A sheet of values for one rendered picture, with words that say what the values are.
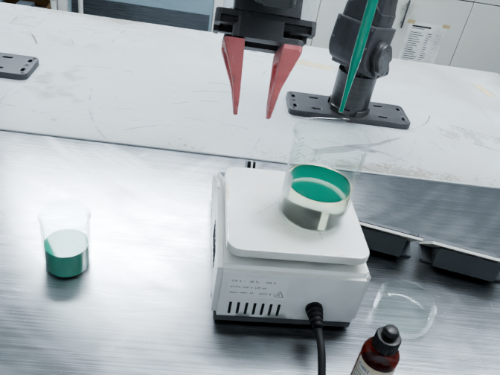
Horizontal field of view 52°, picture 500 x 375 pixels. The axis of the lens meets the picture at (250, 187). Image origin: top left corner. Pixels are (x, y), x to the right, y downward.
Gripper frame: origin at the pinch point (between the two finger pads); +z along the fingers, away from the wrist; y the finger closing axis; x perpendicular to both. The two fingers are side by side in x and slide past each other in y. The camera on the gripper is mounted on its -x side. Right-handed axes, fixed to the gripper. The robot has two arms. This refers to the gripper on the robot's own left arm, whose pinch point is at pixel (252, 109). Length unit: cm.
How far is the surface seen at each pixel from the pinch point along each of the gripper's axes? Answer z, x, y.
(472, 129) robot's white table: -3.5, 28.3, 40.4
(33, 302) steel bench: 19.5, -10.1, -17.7
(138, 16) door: -68, 285, -51
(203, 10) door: -77, 280, -10
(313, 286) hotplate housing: 14.8, -13.6, 5.5
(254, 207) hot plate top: 9.2, -10.2, 0.2
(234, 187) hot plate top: 7.8, -7.9, -1.5
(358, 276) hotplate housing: 13.6, -13.7, 9.2
